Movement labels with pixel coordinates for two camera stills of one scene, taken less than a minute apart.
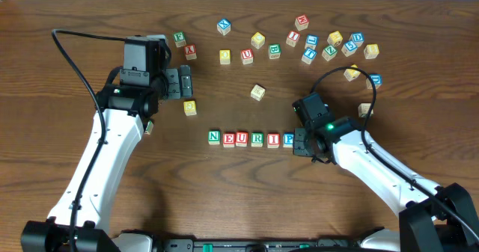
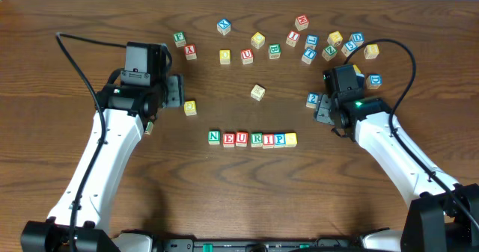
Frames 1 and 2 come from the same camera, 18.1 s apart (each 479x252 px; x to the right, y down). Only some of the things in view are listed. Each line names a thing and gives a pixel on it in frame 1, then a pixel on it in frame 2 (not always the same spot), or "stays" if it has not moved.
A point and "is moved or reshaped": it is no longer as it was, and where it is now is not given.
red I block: (273, 140) is moved or reshaped
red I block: (292, 38) stays
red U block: (247, 56) stays
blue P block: (288, 140) -> (279, 140)
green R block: (257, 139) stays
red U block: (242, 137) stays
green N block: (214, 136) stays
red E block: (228, 140) stays
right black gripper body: (303, 143) -> (324, 110)
